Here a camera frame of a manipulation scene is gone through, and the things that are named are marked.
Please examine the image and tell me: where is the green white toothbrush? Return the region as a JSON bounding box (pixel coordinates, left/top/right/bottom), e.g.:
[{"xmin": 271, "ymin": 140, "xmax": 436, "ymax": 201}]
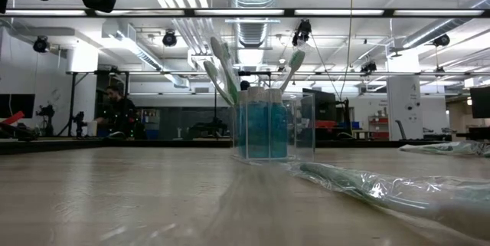
[
  {"xmin": 202, "ymin": 60, "xmax": 235, "ymax": 107},
  {"xmin": 209, "ymin": 36, "xmax": 241, "ymax": 103},
  {"xmin": 285, "ymin": 160, "xmax": 490, "ymax": 239},
  {"xmin": 399, "ymin": 140, "xmax": 490, "ymax": 158},
  {"xmin": 278, "ymin": 49, "xmax": 307, "ymax": 93}
]

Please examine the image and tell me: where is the clear acrylic organizer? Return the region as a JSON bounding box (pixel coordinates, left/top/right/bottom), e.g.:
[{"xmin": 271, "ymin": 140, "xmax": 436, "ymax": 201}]
[{"xmin": 230, "ymin": 90, "xmax": 317, "ymax": 164}]

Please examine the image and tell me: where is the teal mouthwash bottle white cap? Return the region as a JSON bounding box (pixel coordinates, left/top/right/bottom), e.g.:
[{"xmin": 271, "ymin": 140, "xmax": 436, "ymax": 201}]
[
  {"xmin": 247, "ymin": 87, "xmax": 270, "ymax": 159},
  {"xmin": 234, "ymin": 90, "xmax": 249, "ymax": 159},
  {"xmin": 266, "ymin": 87, "xmax": 289, "ymax": 159}
]

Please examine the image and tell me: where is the black ceiling spotlight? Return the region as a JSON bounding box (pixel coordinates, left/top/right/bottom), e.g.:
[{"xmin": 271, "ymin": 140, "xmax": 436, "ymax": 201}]
[
  {"xmin": 162, "ymin": 30, "xmax": 178, "ymax": 48},
  {"xmin": 32, "ymin": 35, "xmax": 50, "ymax": 54},
  {"xmin": 291, "ymin": 18, "xmax": 313, "ymax": 48},
  {"xmin": 359, "ymin": 61, "xmax": 378, "ymax": 75},
  {"xmin": 433, "ymin": 33, "xmax": 452, "ymax": 48}
]

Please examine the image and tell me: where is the white square column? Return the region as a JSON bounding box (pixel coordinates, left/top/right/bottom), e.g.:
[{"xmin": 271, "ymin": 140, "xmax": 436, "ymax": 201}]
[{"xmin": 386, "ymin": 75, "xmax": 424, "ymax": 142}]

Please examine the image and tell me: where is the black computer monitor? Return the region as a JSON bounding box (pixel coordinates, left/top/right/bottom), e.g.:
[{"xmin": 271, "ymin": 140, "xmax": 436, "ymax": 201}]
[
  {"xmin": 0, "ymin": 93, "xmax": 36, "ymax": 120},
  {"xmin": 469, "ymin": 86, "xmax": 490, "ymax": 120},
  {"xmin": 302, "ymin": 87, "xmax": 338, "ymax": 123}
]

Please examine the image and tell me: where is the red shelf cart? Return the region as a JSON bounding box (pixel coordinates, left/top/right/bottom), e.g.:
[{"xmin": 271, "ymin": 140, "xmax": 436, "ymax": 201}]
[{"xmin": 367, "ymin": 114, "xmax": 390, "ymax": 140}]

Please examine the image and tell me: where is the red bar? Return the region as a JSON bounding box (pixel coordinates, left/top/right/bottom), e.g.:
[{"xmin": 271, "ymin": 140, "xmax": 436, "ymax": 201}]
[{"xmin": 0, "ymin": 110, "xmax": 26, "ymax": 125}]

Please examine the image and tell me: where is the thin hanging cable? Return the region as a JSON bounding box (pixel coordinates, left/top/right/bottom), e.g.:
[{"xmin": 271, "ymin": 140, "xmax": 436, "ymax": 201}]
[{"xmin": 338, "ymin": 0, "xmax": 354, "ymax": 101}]

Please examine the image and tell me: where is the silver ceiling air duct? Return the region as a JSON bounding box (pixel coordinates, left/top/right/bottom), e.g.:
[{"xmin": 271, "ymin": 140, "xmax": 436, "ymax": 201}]
[{"xmin": 227, "ymin": 0, "xmax": 283, "ymax": 50}]

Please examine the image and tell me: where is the black aluminium table frame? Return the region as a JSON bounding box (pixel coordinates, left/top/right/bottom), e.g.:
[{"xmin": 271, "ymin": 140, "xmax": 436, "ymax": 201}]
[{"xmin": 0, "ymin": 137, "xmax": 490, "ymax": 156}]

